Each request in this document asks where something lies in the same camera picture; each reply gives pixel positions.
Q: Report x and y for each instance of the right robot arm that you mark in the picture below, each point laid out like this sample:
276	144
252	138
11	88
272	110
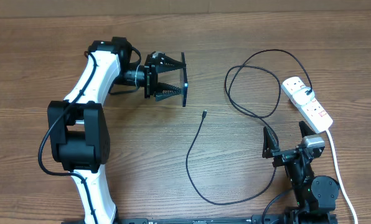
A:
315	195

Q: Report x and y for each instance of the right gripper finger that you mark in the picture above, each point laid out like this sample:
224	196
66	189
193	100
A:
270	146
305	129

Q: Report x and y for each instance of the white power strip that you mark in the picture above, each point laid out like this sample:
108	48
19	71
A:
313	112

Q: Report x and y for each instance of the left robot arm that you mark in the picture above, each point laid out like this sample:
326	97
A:
78	132

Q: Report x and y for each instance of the white charger plug adapter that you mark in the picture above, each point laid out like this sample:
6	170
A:
302	97

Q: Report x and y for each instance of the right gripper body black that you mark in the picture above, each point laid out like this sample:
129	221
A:
283	157

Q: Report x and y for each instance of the Samsung Galaxy smartphone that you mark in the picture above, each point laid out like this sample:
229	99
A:
184	80

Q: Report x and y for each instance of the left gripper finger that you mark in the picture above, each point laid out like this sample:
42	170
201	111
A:
164	91
167	64

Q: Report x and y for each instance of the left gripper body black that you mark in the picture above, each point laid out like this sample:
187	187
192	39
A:
150	76

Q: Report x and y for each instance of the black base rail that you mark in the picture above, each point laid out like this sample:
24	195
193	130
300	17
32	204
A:
254	219

